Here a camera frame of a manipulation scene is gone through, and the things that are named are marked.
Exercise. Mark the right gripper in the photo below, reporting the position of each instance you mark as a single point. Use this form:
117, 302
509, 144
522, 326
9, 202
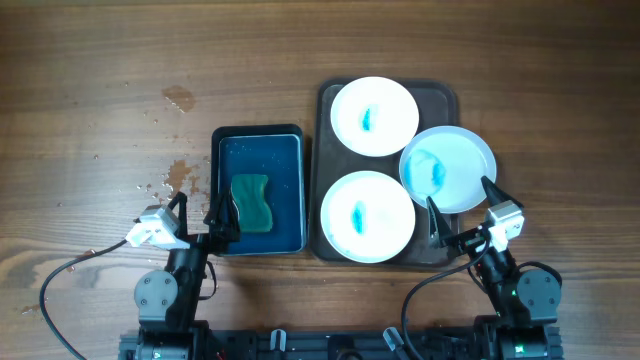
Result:
473, 240

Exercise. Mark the green yellow sponge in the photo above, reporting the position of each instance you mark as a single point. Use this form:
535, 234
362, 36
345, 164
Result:
254, 213

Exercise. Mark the white plate top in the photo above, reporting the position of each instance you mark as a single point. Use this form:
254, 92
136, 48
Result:
374, 116

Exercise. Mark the white plate bottom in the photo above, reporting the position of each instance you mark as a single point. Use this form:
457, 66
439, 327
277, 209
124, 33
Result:
367, 217

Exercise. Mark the dark brown serving tray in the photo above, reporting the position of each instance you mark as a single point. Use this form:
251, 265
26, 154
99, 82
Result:
330, 160

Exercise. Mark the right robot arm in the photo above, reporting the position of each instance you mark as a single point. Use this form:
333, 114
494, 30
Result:
525, 297

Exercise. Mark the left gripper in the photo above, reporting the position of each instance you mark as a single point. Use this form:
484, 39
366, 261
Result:
212, 217

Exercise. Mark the black water basin tray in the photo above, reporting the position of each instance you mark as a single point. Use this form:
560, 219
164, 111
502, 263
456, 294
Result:
261, 168

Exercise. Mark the light blue plate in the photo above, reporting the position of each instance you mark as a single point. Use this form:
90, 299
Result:
446, 164

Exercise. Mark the white plate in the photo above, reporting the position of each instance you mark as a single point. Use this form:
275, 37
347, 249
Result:
374, 116
367, 217

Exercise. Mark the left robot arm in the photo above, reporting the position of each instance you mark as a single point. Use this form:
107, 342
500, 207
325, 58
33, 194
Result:
167, 299

